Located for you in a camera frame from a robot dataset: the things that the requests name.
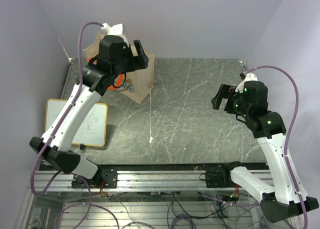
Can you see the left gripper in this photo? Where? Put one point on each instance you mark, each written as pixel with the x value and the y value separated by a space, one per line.
pixel 138 62

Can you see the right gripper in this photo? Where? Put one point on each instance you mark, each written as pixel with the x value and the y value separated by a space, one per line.
pixel 225 91

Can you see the beige canvas tote bag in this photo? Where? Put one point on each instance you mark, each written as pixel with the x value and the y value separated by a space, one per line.
pixel 138 84

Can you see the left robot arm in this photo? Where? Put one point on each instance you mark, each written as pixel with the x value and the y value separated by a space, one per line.
pixel 114 58

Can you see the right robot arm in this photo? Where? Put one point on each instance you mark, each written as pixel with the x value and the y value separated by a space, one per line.
pixel 279 201

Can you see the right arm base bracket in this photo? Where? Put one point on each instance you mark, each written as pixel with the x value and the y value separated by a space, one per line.
pixel 218 177

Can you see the small whiteboard yellow frame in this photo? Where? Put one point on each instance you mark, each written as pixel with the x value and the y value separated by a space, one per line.
pixel 93 129

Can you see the aluminium mounting rail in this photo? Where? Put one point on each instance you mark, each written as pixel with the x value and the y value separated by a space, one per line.
pixel 138 181

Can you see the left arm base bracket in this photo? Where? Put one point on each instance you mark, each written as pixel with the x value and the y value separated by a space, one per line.
pixel 104 178

